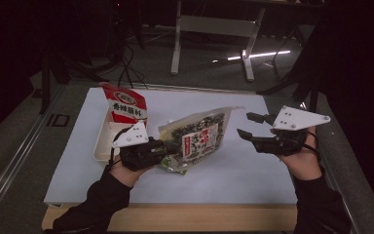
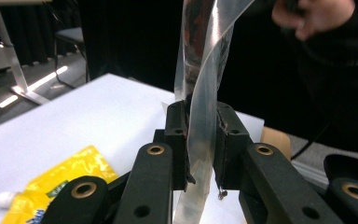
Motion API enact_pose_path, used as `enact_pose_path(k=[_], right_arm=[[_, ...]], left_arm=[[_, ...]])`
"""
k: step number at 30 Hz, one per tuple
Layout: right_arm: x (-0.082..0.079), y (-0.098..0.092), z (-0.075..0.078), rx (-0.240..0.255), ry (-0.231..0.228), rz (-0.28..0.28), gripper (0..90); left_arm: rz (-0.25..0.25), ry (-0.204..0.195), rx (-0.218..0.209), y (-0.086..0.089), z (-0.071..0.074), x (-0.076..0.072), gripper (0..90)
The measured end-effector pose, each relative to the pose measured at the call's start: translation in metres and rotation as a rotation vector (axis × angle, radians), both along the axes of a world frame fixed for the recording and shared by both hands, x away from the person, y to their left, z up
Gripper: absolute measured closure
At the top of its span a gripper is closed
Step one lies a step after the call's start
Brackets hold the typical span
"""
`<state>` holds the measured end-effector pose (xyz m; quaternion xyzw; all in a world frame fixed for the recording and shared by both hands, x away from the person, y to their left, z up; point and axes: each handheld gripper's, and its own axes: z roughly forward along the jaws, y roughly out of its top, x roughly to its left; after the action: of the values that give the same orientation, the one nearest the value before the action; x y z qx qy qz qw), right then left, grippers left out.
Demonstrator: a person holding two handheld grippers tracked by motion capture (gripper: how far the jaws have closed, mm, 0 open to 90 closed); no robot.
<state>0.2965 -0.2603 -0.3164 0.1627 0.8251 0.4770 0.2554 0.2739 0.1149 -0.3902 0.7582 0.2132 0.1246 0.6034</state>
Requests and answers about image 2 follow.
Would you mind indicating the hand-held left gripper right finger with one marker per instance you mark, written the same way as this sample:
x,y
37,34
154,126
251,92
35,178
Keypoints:
x,y
230,155

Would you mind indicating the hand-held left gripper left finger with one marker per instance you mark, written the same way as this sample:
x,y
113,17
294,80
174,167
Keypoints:
x,y
176,149

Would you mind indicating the clear seaweed packet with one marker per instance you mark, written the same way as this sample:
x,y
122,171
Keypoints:
x,y
203,102

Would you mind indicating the wooden table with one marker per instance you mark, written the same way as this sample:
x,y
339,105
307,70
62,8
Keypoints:
x,y
276,141

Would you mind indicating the yellow packet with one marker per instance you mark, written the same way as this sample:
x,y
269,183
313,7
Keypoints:
x,y
59,183

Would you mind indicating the grey seat chair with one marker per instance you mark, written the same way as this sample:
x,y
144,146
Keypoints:
x,y
71,37

